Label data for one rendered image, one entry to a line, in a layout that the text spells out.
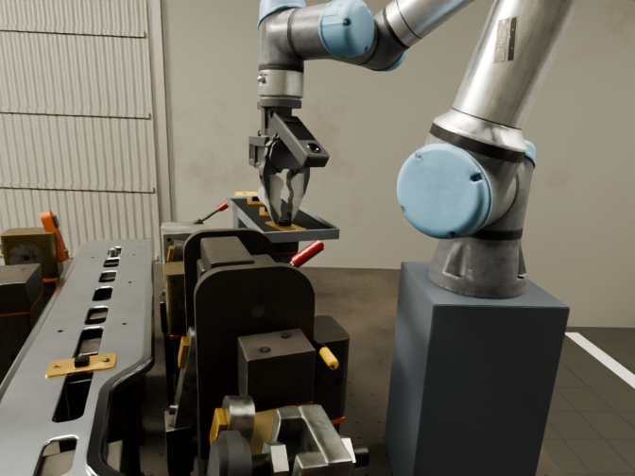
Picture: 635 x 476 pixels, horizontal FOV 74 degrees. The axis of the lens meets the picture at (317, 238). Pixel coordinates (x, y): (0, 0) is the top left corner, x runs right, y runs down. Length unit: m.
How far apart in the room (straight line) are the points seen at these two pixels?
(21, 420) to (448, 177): 0.56
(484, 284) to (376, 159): 2.18
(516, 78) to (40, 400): 0.66
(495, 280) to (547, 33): 0.33
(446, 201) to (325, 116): 2.27
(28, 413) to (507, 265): 0.65
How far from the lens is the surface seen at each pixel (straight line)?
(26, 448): 0.58
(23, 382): 0.69
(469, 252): 0.67
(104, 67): 2.95
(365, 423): 1.03
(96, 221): 3.05
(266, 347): 0.44
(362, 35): 0.67
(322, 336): 0.54
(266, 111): 0.77
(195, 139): 2.82
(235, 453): 0.18
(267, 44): 0.73
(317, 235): 0.72
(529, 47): 0.53
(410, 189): 0.53
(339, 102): 2.76
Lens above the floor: 1.33
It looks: 15 degrees down
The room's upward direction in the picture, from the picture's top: 2 degrees clockwise
